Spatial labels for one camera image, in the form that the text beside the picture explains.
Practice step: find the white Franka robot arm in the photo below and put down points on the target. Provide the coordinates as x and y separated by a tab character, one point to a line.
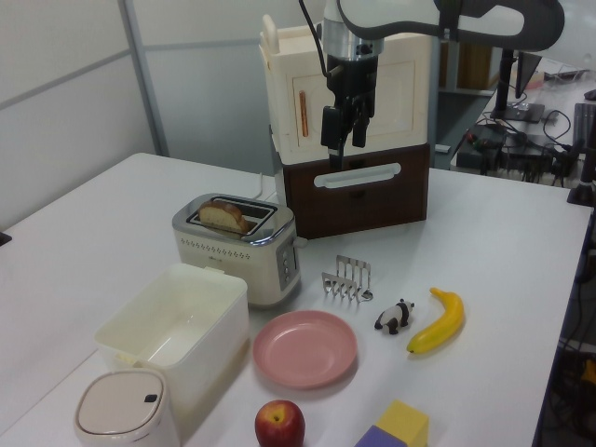
396	14

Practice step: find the black monitor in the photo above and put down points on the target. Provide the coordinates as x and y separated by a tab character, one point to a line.
526	70

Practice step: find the metal toast rack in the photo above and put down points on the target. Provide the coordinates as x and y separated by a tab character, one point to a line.
339	281

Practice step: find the bread slice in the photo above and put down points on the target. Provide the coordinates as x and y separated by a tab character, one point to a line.
219	214

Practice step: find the yellow banana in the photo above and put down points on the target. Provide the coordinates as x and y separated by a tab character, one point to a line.
442	330

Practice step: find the yellow foam block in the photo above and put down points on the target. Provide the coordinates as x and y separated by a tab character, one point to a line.
405	416

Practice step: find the wooden shelf unit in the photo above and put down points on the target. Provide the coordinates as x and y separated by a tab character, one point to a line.
470	65

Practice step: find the cream toy kitchen cabinet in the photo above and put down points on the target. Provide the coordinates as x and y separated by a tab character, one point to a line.
400	93

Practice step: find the white open plastic bin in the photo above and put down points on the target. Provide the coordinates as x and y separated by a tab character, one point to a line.
163	321

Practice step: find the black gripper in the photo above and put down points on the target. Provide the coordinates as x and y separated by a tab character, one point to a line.
354	77

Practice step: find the black keyboard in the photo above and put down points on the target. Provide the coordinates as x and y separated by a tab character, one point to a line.
586	121

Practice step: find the pink plate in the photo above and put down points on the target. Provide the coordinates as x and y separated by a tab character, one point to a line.
305	354

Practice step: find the black monitor stand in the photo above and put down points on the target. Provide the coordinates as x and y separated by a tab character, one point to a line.
505	79

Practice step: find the purple foam block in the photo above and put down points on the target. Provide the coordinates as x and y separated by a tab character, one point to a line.
377	440

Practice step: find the small white lidded trash can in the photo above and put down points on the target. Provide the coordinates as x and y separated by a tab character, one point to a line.
116	410

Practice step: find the panda toy figure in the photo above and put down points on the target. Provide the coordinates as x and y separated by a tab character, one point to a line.
396	316

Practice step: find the red apple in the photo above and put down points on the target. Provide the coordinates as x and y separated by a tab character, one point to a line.
279	428

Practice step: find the cream and chrome toaster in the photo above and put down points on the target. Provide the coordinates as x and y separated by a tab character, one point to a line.
223	261

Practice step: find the black stand pole with base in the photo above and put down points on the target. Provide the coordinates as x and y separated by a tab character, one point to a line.
587	172

